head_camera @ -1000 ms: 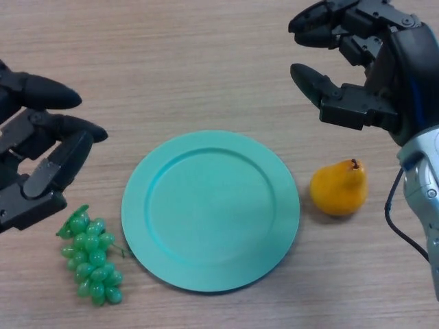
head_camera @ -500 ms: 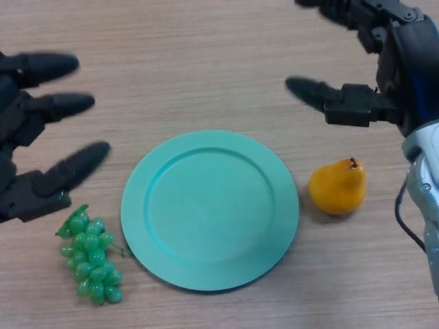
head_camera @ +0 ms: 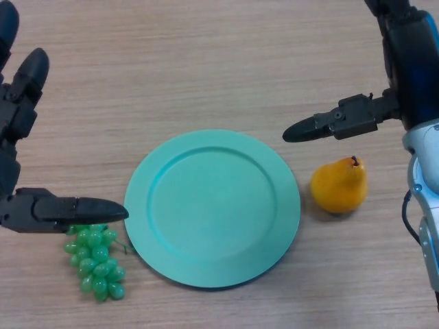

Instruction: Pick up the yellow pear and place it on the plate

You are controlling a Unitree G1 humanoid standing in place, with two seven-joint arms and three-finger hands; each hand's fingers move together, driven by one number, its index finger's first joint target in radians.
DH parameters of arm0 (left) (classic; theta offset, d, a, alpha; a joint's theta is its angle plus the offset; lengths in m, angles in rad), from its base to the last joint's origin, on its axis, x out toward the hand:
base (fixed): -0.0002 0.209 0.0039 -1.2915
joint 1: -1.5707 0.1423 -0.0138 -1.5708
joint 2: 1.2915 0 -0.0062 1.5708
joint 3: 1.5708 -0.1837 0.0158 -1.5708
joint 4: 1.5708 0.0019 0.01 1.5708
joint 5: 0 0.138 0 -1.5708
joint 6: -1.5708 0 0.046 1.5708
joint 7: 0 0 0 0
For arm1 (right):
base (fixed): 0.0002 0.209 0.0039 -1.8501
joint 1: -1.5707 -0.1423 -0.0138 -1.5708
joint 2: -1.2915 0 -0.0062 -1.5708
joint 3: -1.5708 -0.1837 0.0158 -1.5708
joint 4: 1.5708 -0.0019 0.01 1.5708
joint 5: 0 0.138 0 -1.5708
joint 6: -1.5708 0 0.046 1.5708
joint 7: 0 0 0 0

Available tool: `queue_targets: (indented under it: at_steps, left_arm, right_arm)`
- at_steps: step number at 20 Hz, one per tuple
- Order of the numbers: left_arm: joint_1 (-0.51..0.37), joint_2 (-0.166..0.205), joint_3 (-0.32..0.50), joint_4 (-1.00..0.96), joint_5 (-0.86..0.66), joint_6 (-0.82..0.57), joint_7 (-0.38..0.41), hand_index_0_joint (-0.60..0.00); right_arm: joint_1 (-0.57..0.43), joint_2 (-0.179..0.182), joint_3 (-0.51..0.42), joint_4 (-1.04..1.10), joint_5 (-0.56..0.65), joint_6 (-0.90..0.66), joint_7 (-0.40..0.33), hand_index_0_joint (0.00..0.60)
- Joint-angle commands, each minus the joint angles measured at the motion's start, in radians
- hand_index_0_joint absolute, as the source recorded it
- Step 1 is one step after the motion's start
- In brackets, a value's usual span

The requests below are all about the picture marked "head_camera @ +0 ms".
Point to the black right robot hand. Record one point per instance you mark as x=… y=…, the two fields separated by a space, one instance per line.
x=411 y=68

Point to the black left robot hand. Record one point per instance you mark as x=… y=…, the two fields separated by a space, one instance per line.
x=13 y=171

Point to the yellow pear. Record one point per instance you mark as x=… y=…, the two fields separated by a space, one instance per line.
x=337 y=188

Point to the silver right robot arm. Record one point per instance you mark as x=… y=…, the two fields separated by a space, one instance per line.
x=427 y=185

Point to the turquoise round plate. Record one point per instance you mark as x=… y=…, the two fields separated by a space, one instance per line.
x=212 y=209

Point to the green grape bunch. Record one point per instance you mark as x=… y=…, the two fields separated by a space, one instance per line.
x=96 y=264

